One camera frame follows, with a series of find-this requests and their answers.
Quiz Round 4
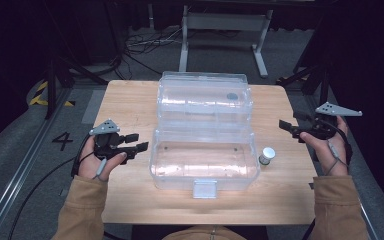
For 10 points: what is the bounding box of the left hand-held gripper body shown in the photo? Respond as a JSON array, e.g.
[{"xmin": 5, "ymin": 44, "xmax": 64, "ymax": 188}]
[{"xmin": 88, "ymin": 119, "xmax": 138, "ymax": 165}]

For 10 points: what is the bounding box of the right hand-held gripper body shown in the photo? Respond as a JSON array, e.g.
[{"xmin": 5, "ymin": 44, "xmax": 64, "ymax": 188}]
[{"xmin": 293, "ymin": 101, "xmax": 363, "ymax": 143}]

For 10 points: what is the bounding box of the small silver cylinder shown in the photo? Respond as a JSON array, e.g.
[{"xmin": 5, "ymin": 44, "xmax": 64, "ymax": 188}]
[{"xmin": 258, "ymin": 146, "xmax": 276, "ymax": 166}]

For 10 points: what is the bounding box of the clear plastic storage box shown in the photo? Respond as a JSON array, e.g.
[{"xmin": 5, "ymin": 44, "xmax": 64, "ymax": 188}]
[{"xmin": 148, "ymin": 70, "xmax": 262, "ymax": 200}]

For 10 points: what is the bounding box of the person's left hand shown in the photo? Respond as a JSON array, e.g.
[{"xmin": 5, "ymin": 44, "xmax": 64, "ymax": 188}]
[{"xmin": 77, "ymin": 136, "xmax": 128, "ymax": 183}]

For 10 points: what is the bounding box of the person's right hand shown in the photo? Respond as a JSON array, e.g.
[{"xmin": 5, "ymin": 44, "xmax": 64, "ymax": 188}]
[{"xmin": 299, "ymin": 115, "xmax": 351, "ymax": 178}]

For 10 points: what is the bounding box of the black tripod stand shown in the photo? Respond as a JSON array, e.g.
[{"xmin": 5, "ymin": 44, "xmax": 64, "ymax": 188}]
[
  {"xmin": 276, "ymin": 61, "xmax": 331, "ymax": 127},
  {"xmin": 43, "ymin": 0, "xmax": 109, "ymax": 120}
]

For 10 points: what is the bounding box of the yellow black floor tape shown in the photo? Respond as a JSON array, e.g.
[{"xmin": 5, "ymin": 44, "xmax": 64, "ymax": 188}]
[{"xmin": 29, "ymin": 80, "xmax": 76, "ymax": 108}]

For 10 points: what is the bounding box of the person's torso clothing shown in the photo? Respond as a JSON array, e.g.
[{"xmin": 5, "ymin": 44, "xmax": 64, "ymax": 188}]
[{"xmin": 161, "ymin": 224, "xmax": 248, "ymax": 240}]

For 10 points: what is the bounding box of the grey metal stand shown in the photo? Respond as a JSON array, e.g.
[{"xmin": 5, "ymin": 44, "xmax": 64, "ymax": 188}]
[{"xmin": 178, "ymin": 4, "xmax": 274, "ymax": 79}]

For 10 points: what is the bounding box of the grey wrist strap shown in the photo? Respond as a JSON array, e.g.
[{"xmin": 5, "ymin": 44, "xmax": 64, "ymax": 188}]
[
  {"xmin": 325, "ymin": 139, "xmax": 349, "ymax": 177},
  {"xmin": 94, "ymin": 158, "xmax": 109, "ymax": 182}
]

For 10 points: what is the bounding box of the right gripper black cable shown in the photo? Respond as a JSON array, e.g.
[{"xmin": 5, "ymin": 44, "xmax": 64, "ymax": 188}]
[{"xmin": 301, "ymin": 118, "xmax": 354, "ymax": 240}]

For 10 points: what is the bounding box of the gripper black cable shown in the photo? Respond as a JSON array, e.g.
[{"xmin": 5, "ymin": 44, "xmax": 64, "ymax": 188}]
[
  {"xmin": 301, "ymin": 118, "xmax": 354, "ymax": 240},
  {"xmin": 8, "ymin": 133, "xmax": 96, "ymax": 240}
]

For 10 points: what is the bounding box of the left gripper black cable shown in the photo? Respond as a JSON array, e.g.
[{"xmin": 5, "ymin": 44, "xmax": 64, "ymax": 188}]
[{"xmin": 8, "ymin": 133, "xmax": 96, "ymax": 240}]

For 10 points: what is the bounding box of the tangle of floor cables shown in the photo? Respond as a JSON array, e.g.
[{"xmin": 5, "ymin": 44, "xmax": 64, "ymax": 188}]
[{"xmin": 123, "ymin": 26, "xmax": 184, "ymax": 81}]

